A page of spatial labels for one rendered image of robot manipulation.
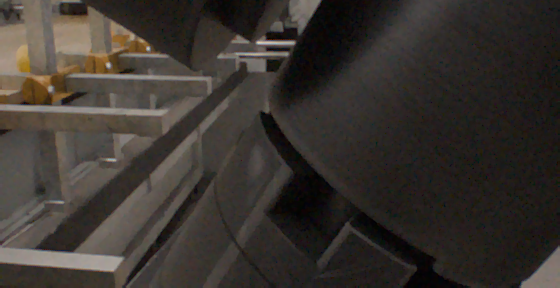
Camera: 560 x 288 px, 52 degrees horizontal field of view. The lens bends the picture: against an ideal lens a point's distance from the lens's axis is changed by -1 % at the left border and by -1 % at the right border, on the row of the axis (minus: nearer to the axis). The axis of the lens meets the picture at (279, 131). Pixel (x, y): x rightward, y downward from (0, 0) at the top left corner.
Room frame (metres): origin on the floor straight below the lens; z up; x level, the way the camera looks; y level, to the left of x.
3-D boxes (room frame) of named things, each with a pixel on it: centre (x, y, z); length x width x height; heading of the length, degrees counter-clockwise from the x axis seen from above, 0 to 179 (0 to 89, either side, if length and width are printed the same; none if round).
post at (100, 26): (1.29, 0.40, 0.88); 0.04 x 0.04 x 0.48; 82
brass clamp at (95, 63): (1.32, 0.40, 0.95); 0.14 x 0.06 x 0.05; 172
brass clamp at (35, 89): (1.07, 0.43, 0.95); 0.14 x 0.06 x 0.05; 172
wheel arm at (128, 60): (1.33, 0.34, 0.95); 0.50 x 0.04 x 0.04; 82
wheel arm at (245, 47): (1.56, 0.24, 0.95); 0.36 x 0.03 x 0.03; 82
